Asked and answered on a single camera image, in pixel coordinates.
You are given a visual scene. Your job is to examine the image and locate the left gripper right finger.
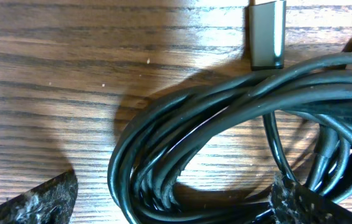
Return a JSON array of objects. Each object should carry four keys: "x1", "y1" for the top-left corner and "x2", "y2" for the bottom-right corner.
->
[{"x1": 269, "y1": 174, "x2": 352, "y2": 224}]

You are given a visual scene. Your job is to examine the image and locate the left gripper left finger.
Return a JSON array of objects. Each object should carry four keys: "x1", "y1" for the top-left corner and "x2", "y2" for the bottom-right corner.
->
[{"x1": 0, "y1": 170, "x2": 78, "y2": 224}]

